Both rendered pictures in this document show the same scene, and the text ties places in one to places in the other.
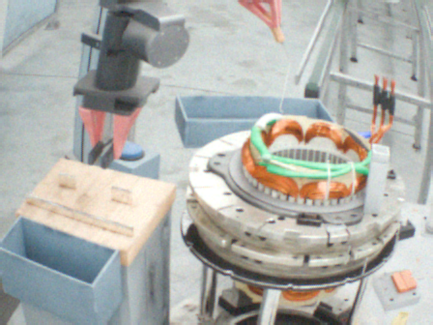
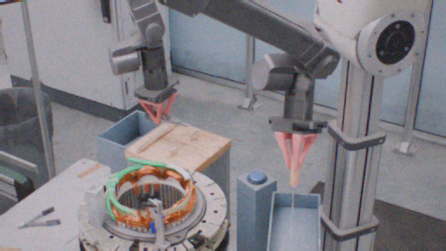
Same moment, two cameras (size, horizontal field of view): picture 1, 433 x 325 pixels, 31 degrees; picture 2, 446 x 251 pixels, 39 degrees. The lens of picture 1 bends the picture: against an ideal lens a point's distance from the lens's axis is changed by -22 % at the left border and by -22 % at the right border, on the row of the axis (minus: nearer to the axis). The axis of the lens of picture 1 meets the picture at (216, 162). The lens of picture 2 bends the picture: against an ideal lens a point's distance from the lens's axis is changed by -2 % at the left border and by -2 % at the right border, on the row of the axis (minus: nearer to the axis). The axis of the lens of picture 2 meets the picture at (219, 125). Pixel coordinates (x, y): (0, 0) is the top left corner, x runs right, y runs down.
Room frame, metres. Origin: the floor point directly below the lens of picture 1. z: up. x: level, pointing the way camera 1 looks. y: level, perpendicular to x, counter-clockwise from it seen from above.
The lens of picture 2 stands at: (1.63, -1.12, 1.95)
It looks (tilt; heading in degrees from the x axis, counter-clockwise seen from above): 30 degrees down; 110
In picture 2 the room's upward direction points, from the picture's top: 1 degrees counter-clockwise
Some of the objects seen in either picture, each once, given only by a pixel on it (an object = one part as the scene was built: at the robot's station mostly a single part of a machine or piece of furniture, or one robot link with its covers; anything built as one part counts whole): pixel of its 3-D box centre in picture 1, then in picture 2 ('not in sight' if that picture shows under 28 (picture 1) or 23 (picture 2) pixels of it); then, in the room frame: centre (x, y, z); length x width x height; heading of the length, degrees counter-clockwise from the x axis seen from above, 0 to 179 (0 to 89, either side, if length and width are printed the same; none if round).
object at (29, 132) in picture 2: not in sight; (15, 139); (-0.15, 0.95, 0.39); 0.39 x 0.39 x 0.35
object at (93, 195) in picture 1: (89, 207); (179, 148); (1.05, 0.16, 1.05); 0.20 x 0.19 x 0.02; 166
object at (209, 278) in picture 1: (209, 275); not in sight; (1.15, 0.00, 0.91); 0.02 x 0.02 x 0.21
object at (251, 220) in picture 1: (311, 181); (152, 208); (1.11, -0.13, 1.09); 0.32 x 0.32 x 0.01
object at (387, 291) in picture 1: (396, 288); not in sight; (1.27, -0.38, 0.79); 0.12 x 0.09 x 0.02; 13
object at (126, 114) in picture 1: (111, 121); (158, 105); (1.01, 0.13, 1.19); 0.07 x 0.07 x 0.09; 77
